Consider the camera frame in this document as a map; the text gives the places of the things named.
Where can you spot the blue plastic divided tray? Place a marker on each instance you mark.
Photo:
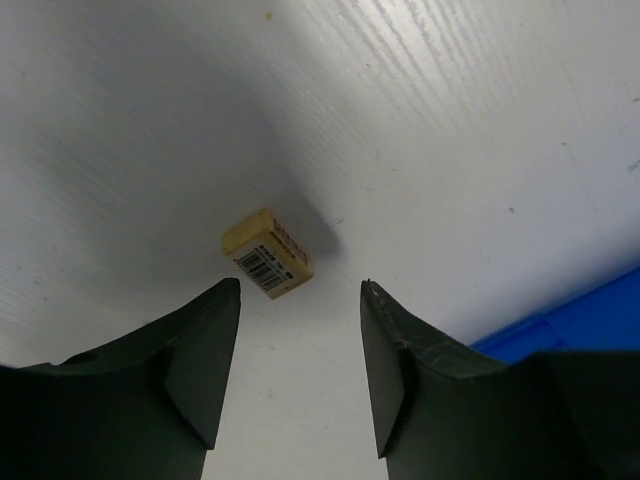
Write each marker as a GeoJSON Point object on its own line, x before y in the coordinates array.
{"type": "Point", "coordinates": [606, 318]}

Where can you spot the yellow eraser with barcode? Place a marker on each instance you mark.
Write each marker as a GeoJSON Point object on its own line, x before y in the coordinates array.
{"type": "Point", "coordinates": [266, 253]}

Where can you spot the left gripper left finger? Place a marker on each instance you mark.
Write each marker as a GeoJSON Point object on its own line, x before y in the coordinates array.
{"type": "Point", "coordinates": [144, 406]}

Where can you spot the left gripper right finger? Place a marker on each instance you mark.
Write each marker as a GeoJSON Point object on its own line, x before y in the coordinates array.
{"type": "Point", "coordinates": [442, 410]}

